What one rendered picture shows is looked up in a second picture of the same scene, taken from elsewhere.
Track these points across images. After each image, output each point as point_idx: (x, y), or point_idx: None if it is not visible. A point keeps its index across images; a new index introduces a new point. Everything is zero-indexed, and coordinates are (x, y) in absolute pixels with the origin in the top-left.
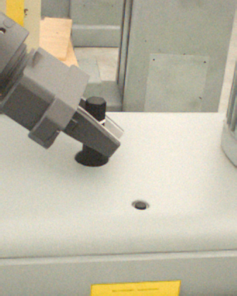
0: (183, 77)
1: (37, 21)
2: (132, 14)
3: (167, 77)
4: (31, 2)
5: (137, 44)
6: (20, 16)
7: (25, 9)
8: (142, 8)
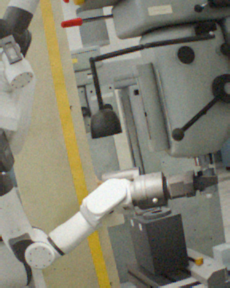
0: (188, 169)
1: (79, 112)
2: (138, 134)
3: (176, 172)
4: (73, 100)
5: (148, 154)
6: (68, 111)
7: (70, 106)
8: (143, 126)
